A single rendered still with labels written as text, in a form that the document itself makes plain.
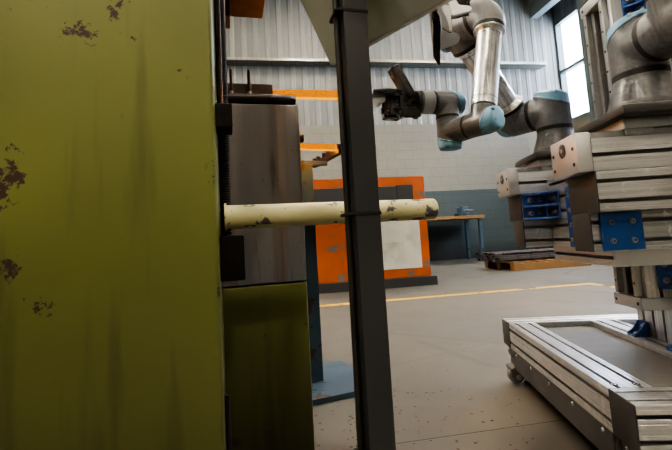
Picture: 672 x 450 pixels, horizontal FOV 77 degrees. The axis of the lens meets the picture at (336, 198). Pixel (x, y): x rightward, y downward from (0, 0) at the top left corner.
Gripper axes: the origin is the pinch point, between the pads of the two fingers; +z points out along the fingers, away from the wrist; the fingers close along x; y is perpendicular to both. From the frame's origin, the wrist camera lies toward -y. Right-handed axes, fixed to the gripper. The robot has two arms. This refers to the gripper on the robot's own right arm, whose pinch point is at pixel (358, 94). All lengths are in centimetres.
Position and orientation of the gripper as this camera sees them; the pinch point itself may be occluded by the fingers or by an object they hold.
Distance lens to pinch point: 133.9
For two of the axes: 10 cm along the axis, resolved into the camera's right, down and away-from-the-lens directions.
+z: -9.7, 0.4, -2.5
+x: -2.5, 1.1, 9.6
